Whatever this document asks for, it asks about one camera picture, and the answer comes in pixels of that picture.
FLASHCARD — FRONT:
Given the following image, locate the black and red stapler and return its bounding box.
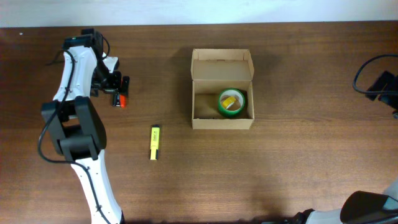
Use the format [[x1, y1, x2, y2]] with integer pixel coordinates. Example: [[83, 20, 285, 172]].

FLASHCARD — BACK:
[[112, 93, 127, 108]]

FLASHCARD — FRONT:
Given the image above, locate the small yellow tape roll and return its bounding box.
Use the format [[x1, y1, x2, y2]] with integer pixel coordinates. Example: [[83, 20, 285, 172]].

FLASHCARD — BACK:
[[221, 96, 237, 110]]

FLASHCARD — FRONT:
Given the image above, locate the green tape roll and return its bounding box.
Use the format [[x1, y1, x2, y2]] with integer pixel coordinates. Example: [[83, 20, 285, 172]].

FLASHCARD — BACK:
[[218, 88, 246, 118]]

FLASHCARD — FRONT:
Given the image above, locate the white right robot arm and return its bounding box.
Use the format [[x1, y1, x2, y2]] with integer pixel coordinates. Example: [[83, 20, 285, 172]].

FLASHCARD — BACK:
[[288, 71, 397, 224]]

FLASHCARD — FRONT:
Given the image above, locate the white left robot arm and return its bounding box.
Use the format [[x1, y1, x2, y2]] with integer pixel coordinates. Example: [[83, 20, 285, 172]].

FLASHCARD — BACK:
[[39, 28, 130, 223]]

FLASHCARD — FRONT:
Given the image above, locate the yellow highlighter marker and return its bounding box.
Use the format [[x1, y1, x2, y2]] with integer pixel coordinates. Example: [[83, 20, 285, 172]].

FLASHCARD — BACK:
[[150, 125, 160, 161]]

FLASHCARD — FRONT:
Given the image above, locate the open cardboard box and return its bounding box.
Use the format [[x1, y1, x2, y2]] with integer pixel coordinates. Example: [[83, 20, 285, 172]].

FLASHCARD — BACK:
[[191, 49, 255, 129]]

